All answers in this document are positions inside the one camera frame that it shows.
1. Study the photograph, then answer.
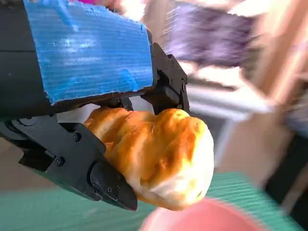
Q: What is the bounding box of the green cutting mat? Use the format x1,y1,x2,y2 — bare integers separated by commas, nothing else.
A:
0,169,301,231

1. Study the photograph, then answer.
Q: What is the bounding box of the bare left hand blue tape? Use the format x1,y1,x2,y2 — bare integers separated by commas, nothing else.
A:
0,0,190,212

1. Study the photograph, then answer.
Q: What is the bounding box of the orange striped toy bread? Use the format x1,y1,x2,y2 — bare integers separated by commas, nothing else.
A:
83,107,215,212

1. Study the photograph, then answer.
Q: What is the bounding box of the pink bowl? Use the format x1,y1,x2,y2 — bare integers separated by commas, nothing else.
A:
139,197,268,231

